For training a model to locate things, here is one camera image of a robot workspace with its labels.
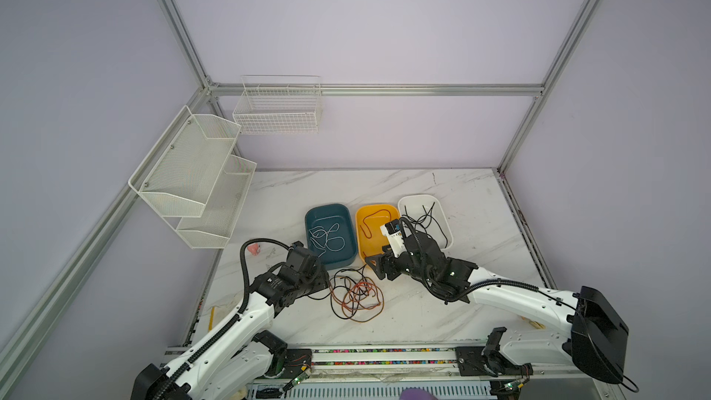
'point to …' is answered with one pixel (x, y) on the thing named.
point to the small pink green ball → (254, 248)
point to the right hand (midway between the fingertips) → (372, 254)
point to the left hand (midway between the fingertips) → (319, 280)
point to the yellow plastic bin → (369, 218)
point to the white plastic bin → (425, 213)
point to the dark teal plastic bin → (330, 233)
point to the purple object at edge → (417, 393)
